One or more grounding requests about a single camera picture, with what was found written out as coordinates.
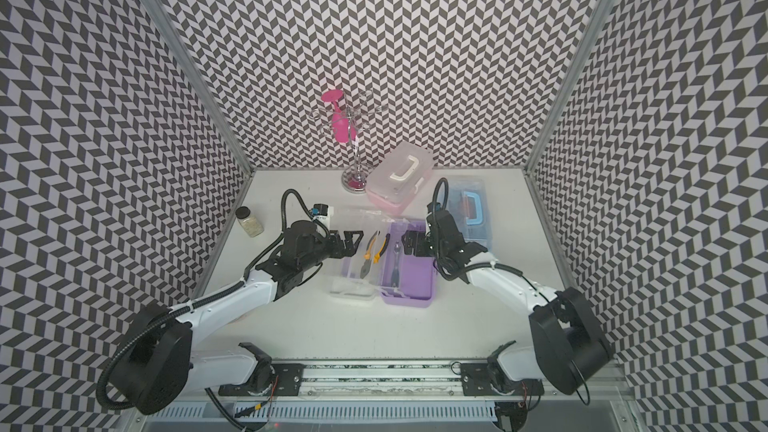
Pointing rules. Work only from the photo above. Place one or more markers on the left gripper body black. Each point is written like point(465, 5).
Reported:
point(323, 250)

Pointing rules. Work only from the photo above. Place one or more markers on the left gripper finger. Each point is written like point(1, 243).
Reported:
point(344, 250)
point(353, 237)

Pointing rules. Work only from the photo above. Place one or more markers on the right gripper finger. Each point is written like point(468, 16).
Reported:
point(411, 236)
point(410, 246)

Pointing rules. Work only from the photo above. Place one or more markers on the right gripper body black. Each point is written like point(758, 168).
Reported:
point(439, 249)

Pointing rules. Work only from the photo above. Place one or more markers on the purple toolbox clear lid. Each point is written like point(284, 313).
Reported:
point(418, 277)

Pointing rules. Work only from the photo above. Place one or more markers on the blue toolbox clear lid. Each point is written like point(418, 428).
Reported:
point(467, 202)

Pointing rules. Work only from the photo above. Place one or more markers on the pink toolbox clear lid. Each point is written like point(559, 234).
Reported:
point(394, 183)

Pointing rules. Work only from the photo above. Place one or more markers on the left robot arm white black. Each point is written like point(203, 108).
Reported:
point(156, 360)

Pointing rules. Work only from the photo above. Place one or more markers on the yellow black pliers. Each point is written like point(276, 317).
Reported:
point(374, 250)

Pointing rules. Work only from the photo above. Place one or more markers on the wrench in purple toolbox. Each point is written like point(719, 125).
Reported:
point(395, 275)

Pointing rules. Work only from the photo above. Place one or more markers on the small glass jar black lid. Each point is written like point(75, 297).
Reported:
point(248, 221)

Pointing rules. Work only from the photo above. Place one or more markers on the pink cup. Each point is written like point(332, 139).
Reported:
point(344, 131)

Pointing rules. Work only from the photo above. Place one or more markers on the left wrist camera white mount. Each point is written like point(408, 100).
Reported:
point(322, 213)

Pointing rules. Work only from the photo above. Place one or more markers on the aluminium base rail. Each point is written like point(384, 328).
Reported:
point(399, 395)

